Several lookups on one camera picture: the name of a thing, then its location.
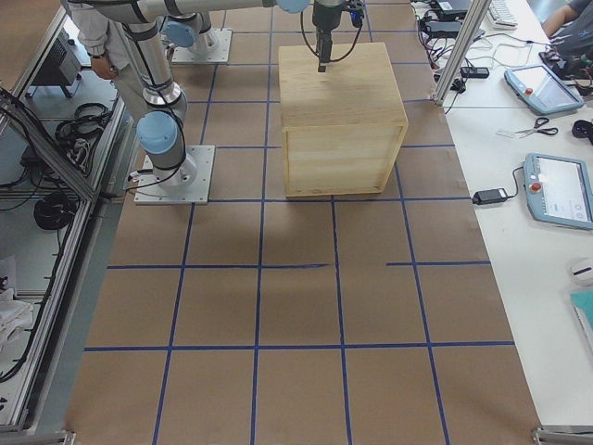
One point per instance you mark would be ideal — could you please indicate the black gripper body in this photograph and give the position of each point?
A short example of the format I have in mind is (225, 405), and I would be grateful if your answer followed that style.
(325, 15)

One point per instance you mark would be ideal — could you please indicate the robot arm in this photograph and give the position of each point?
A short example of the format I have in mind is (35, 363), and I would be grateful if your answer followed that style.
(191, 31)
(138, 19)

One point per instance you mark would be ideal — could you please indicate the wooden drawer cabinet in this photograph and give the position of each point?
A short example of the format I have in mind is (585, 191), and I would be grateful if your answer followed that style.
(342, 128)

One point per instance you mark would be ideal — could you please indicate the black power adapter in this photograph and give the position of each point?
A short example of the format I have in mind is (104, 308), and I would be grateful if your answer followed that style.
(490, 196)

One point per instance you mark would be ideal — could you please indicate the upper teach pendant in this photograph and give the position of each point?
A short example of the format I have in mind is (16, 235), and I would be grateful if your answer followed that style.
(541, 90)

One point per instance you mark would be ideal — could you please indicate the teach pendant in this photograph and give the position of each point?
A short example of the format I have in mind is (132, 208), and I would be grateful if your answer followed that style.
(558, 191)
(541, 90)

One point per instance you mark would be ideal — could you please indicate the black scissors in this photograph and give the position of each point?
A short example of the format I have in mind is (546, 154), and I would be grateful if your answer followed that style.
(539, 127)

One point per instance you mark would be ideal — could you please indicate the person in white shirt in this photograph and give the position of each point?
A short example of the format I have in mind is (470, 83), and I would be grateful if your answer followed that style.
(104, 45)

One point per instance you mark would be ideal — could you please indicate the lower teach pendant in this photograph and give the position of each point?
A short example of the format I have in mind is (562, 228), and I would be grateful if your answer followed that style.
(558, 191)

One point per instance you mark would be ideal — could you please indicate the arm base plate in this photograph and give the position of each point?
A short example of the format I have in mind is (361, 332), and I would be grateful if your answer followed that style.
(220, 55)
(190, 184)

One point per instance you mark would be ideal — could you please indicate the aluminium frame post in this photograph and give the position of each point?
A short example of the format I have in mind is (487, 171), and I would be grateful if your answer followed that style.
(469, 27)

